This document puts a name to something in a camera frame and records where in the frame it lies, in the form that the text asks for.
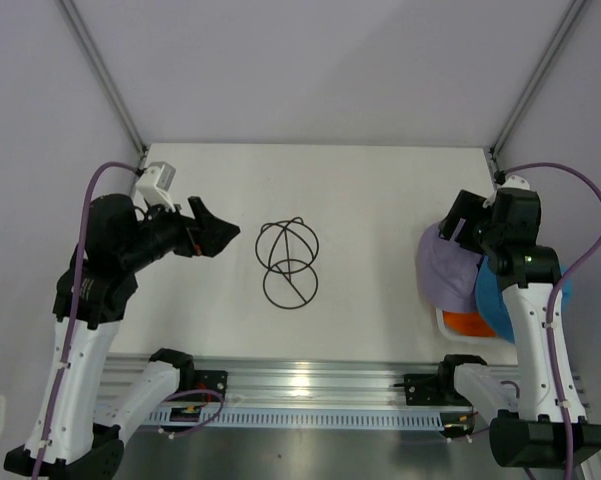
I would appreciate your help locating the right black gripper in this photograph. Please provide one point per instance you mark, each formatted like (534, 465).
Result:
(467, 206)

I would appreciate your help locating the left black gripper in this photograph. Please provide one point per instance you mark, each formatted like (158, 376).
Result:
(204, 234)

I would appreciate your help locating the purple bucket hat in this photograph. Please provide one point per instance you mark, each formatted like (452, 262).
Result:
(446, 273)

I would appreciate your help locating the black wire hat stand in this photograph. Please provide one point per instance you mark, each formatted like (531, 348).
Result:
(287, 251)

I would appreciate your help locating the blue bucket hat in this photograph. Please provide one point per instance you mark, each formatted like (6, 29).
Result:
(492, 307)

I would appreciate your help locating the orange bucket hat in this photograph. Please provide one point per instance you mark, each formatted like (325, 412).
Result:
(468, 324)

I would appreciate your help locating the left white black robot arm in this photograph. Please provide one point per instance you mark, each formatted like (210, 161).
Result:
(70, 439)

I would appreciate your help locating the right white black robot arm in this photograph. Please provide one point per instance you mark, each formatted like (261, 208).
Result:
(543, 425)

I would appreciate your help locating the white plastic basket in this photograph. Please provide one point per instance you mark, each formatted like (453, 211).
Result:
(461, 338)

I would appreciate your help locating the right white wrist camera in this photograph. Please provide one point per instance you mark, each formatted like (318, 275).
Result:
(511, 182)

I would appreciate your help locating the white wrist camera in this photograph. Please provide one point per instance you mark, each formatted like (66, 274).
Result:
(511, 182)
(154, 183)

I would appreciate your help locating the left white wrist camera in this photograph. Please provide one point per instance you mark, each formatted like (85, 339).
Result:
(154, 183)

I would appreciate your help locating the aluminium mounting rail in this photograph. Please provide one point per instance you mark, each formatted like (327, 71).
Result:
(314, 384)

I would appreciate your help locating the white slotted cable duct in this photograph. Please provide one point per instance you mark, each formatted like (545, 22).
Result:
(290, 418)

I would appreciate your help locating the right aluminium frame post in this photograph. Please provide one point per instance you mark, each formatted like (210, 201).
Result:
(558, 41)

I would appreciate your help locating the aluminium frame post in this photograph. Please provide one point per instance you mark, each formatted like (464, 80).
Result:
(95, 61)
(558, 41)

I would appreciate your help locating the left aluminium frame post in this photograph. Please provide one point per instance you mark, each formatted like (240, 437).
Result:
(95, 61)

